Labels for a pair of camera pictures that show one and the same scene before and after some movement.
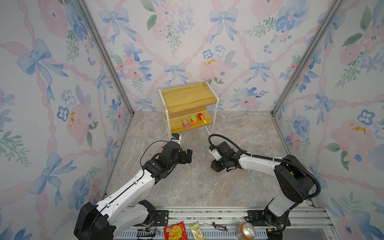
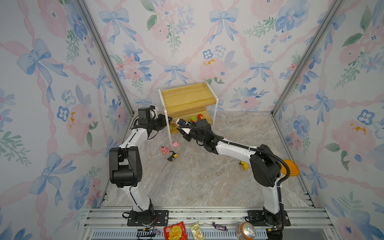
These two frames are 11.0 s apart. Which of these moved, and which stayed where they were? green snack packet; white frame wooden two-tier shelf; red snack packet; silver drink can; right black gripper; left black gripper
Moved: right black gripper; left black gripper
Stayed: red snack packet; green snack packet; silver drink can; white frame wooden two-tier shelf
